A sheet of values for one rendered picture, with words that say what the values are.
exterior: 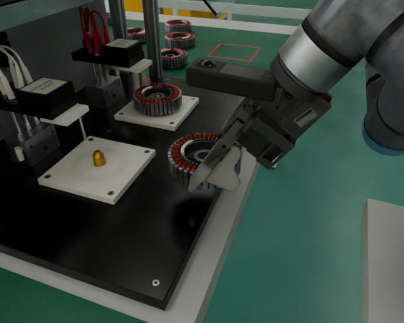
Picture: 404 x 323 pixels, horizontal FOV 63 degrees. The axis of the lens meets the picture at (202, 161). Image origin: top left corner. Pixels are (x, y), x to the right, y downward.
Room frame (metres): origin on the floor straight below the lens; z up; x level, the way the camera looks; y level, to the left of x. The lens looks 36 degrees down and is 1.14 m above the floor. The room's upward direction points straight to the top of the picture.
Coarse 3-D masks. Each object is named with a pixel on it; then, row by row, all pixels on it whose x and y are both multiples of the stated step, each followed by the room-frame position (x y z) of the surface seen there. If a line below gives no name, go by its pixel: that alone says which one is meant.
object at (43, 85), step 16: (48, 80) 0.53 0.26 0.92; (64, 80) 0.53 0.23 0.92; (0, 96) 0.52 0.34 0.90; (16, 96) 0.52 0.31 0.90; (32, 96) 0.48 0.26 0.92; (48, 96) 0.47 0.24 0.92; (64, 96) 0.50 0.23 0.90; (16, 112) 0.49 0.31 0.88; (32, 112) 0.48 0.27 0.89; (48, 112) 0.47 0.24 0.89; (64, 112) 0.49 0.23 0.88; (80, 112) 0.50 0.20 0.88; (16, 128) 0.51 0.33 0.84
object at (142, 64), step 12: (84, 48) 0.77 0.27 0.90; (108, 48) 0.71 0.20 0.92; (120, 48) 0.70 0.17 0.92; (132, 48) 0.72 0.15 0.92; (84, 60) 0.73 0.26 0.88; (96, 60) 0.72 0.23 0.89; (108, 60) 0.71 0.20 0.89; (120, 60) 0.70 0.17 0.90; (132, 60) 0.71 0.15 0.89; (144, 60) 0.74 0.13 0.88; (96, 72) 0.74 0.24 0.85; (108, 72) 0.78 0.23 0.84; (96, 84) 0.74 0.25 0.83
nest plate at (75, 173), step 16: (80, 144) 0.55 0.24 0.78; (96, 144) 0.55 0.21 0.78; (112, 144) 0.55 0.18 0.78; (128, 144) 0.55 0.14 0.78; (64, 160) 0.49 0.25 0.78; (80, 160) 0.49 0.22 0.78; (112, 160) 0.49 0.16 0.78; (128, 160) 0.49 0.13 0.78; (144, 160) 0.49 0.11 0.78; (48, 176) 0.45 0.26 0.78; (64, 176) 0.45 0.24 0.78; (80, 176) 0.45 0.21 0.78; (96, 176) 0.45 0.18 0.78; (112, 176) 0.45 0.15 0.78; (128, 176) 0.45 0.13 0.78; (80, 192) 0.41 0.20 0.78; (96, 192) 0.40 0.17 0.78; (112, 192) 0.40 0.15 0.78
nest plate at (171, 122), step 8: (184, 96) 0.76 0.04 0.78; (128, 104) 0.72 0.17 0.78; (184, 104) 0.72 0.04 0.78; (192, 104) 0.72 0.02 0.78; (120, 112) 0.68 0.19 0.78; (128, 112) 0.68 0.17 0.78; (136, 112) 0.68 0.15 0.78; (176, 112) 0.68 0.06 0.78; (184, 112) 0.68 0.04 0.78; (128, 120) 0.65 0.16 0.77; (136, 120) 0.65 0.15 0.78; (144, 120) 0.64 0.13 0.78; (152, 120) 0.64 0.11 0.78; (160, 120) 0.64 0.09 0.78; (168, 120) 0.64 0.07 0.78; (176, 120) 0.64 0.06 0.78; (168, 128) 0.62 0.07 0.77; (176, 128) 0.62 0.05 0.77
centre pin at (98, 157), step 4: (96, 152) 0.48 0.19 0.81; (100, 152) 0.48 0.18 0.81; (92, 156) 0.48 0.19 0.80; (96, 156) 0.48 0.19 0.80; (100, 156) 0.48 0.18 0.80; (96, 160) 0.47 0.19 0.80; (100, 160) 0.48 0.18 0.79; (104, 160) 0.48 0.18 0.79; (96, 164) 0.47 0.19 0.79; (100, 164) 0.47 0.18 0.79; (104, 164) 0.48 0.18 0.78
